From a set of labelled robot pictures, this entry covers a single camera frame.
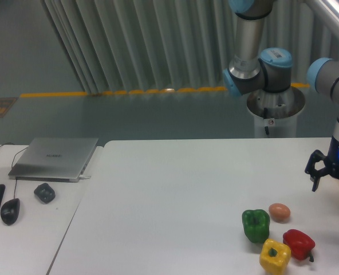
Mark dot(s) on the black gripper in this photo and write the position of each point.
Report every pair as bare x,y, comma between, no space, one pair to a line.
331,164

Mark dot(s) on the green bell pepper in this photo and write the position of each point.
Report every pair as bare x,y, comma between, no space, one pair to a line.
256,225

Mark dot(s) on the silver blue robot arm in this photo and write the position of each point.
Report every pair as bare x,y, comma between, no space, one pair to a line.
265,77

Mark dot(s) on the brown egg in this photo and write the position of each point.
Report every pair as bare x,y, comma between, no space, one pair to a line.
279,212

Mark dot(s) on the red bell pepper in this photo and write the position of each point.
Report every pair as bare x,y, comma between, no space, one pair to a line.
300,244

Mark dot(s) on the yellow bell pepper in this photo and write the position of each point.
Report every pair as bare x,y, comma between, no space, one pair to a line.
274,257

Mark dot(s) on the silver closed laptop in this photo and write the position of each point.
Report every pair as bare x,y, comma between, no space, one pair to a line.
54,159

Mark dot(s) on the small black gadget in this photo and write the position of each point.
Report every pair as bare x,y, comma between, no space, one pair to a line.
45,193

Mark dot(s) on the black computer mouse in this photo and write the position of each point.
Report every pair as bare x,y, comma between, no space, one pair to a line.
10,211

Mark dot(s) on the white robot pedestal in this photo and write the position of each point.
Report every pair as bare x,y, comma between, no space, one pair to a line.
275,114

